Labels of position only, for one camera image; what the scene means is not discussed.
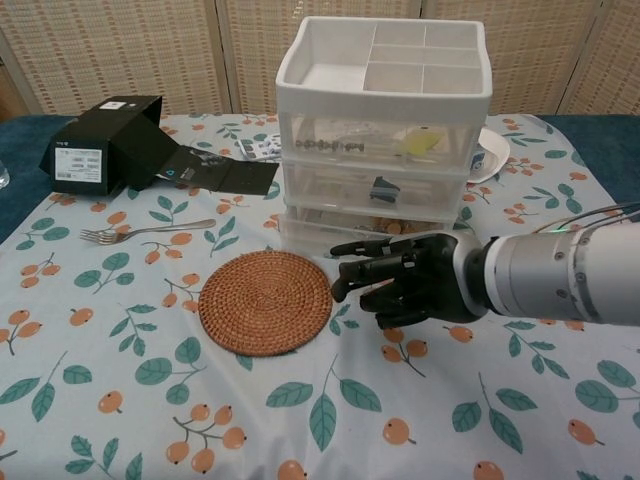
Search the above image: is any round woven rattan coaster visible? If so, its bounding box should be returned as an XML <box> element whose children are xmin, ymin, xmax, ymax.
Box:
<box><xmin>198</xmin><ymin>251</ymin><xmax>334</xmax><ymax>357</ymax></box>

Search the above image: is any dark bead bracelet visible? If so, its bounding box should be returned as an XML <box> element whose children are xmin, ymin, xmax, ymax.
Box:
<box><xmin>295</xmin><ymin>139</ymin><xmax>365</xmax><ymax>152</ymax></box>

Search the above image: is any black cardboard box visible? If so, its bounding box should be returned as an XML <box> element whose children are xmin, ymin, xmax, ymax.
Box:
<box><xmin>39</xmin><ymin>94</ymin><xmax>174</xmax><ymax>196</ymax></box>

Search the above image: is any clear drawer with bracelet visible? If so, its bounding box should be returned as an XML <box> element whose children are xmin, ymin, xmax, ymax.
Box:
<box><xmin>279</xmin><ymin>112</ymin><xmax>476</xmax><ymax>174</ymax></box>

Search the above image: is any woven bamboo folding screen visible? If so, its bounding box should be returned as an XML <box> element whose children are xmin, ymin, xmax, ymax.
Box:
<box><xmin>0</xmin><ymin>0</ymin><xmax>640</xmax><ymax>121</ymax></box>

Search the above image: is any floral fruit print tablecloth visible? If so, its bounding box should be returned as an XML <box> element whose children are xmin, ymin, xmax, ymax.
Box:
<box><xmin>0</xmin><ymin>112</ymin><xmax>640</xmax><ymax>480</ymax></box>

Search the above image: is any black unfolded cardboard insert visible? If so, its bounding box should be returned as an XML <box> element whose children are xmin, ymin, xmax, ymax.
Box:
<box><xmin>159</xmin><ymin>143</ymin><xmax>280</xmax><ymax>197</ymax></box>

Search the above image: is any white paper plate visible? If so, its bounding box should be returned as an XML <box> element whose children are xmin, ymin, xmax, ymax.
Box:
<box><xmin>464</xmin><ymin>127</ymin><xmax>511</xmax><ymax>185</ymax></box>

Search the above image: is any silver metal fork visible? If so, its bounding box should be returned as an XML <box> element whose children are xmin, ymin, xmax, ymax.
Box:
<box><xmin>79</xmin><ymin>218</ymin><xmax>218</xmax><ymax>247</ymax></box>

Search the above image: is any clear plastic drawer with toy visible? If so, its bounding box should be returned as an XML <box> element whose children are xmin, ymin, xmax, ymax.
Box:
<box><xmin>278</xmin><ymin>202</ymin><xmax>459</xmax><ymax>251</ymax></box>

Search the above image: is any pill blister pack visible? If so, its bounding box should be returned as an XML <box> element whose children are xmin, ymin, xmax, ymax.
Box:
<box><xmin>236</xmin><ymin>133</ymin><xmax>281</xmax><ymax>162</ymax></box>

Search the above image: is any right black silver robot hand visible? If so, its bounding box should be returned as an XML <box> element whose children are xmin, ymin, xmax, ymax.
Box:
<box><xmin>329</xmin><ymin>232</ymin><xmax>494</xmax><ymax>331</ymax></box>

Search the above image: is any yellow soft item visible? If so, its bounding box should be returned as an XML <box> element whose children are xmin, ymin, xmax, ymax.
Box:
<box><xmin>397</xmin><ymin>127</ymin><xmax>445</xmax><ymax>157</ymax></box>

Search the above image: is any white plastic drawer organizer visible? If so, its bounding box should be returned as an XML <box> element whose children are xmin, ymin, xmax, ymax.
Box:
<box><xmin>274</xmin><ymin>16</ymin><xmax>494</xmax><ymax>251</ymax></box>

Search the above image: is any black binder clip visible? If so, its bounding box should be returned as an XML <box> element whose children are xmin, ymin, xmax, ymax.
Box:
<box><xmin>369</xmin><ymin>175</ymin><xmax>402</xmax><ymax>204</ymax></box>

